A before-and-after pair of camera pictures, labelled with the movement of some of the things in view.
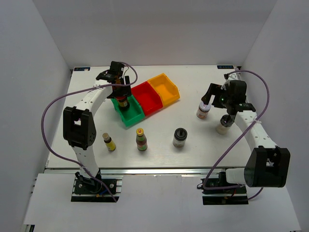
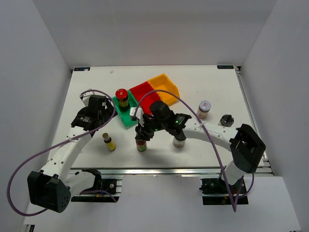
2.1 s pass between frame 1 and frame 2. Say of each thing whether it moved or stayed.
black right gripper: moved
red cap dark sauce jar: stayed
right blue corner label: stayed
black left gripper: moved
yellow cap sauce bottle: stayed
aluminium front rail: stayed
